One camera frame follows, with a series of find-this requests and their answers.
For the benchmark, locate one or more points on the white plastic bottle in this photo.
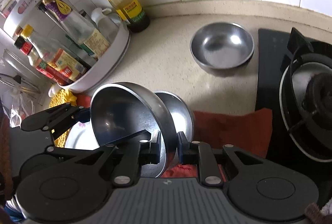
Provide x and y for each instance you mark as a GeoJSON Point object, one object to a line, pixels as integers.
{"type": "Point", "coordinates": [99, 16]}

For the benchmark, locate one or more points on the black gas stove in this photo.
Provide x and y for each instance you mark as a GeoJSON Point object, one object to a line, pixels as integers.
{"type": "Point", "coordinates": [269, 71]}

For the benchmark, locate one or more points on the white rotating condiment rack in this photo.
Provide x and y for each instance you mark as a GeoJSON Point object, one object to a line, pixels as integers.
{"type": "Point", "coordinates": [114, 58]}

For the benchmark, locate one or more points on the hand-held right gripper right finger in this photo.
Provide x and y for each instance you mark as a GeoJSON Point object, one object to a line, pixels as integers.
{"type": "Point", "coordinates": [181, 148]}

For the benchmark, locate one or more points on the red label soy sauce bottle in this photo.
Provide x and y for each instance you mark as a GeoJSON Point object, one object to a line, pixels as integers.
{"type": "Point", "coordinates": [49, 71]}

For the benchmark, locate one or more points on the scalloped white plate pink flowers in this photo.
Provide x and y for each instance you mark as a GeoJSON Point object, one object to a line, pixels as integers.
{"type": "Point", "coordinates": [80, 138]}

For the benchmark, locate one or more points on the white yellow dish brush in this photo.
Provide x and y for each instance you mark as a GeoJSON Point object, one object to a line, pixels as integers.
{"type": "Point", "coordinates": [53, 90]}

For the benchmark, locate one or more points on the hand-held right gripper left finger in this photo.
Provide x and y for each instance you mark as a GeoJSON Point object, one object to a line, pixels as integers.
{"type": "Point", "coordinates": [155, 151]}

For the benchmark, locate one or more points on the red cloth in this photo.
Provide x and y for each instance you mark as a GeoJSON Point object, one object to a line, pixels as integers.
{"type": "Point", "coordinates": [233, 130]}

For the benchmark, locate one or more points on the person's left forearm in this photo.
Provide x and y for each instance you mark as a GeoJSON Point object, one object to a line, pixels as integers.
{"type": "Point", "coordinates": [4, 151]}

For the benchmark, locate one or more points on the yellow chenille mat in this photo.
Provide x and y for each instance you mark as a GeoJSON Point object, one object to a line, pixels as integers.
{"type": "Point", "coordinates": [62, 98]}

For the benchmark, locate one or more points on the clear bottle purple neck label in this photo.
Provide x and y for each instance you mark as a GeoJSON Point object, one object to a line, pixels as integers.
{"type": "Point", "coordinates": [77, 24]}

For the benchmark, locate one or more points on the yellow red label vinegar bottle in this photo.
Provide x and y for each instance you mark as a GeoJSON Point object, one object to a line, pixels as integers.
{"type": "Point", "coordinates": [64, 60]}

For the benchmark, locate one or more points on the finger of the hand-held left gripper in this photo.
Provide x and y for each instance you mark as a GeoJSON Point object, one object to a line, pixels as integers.
{"type": "Point", "coordinates": [81, 114]}

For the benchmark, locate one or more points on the glass pot lid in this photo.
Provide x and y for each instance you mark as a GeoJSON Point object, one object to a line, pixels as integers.
{"type": "Point", "coordinates": [18, 80]}
{"type": "Point", "coordinates": [15, 60]}

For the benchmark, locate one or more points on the clear plastic bag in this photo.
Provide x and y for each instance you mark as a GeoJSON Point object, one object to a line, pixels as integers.
{"type": "Point", "coordinates": [20, 109]}

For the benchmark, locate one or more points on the stainless steel bowl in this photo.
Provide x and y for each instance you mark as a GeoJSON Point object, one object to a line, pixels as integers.
{"type": "Point", "coordinates": [220, 45]}
{"type": "Point", "coordinates": [179, 112]}
{"type": "Point", "coordinates": [122, 115]}

